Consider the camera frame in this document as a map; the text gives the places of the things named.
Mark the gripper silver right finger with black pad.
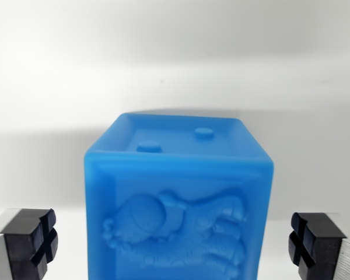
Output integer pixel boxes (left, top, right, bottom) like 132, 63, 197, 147
288, 212, 350, 280

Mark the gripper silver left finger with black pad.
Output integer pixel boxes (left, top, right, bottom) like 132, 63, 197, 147
0, 207, 59, 280

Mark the blue embossed rubber cube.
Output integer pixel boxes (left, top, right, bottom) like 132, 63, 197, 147
83, 112, 274, 280

